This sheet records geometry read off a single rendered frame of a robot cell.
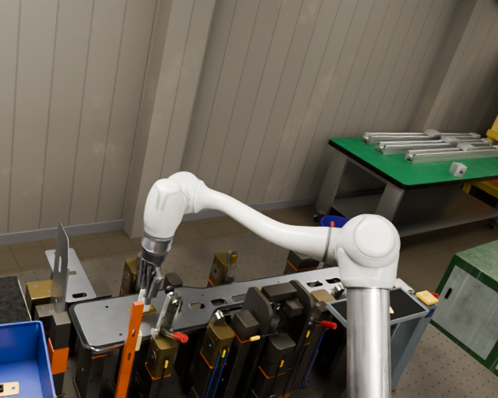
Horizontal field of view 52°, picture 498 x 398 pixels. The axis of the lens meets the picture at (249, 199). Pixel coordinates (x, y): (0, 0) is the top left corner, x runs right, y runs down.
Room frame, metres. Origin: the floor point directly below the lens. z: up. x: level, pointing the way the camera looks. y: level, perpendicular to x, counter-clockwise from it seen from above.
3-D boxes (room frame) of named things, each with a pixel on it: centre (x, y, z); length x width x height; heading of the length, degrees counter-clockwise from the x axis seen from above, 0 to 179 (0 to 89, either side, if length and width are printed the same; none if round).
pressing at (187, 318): (1.60, -0.15, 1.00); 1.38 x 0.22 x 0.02; 129
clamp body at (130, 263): (1.49, 0.32, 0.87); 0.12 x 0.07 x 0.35; 39
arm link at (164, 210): (1.30, 0.23, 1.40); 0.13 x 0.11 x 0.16; 177
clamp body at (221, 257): (1.69, 0.03, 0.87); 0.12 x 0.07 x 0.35; 39
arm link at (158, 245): (1.29, 0.23, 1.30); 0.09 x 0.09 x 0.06
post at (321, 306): (1.47, -0.34, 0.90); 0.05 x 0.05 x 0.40; 39
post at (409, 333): (1.63, -0.73, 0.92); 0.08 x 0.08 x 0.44; 39
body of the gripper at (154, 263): (1.29, 0.23, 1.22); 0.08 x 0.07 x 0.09; 39
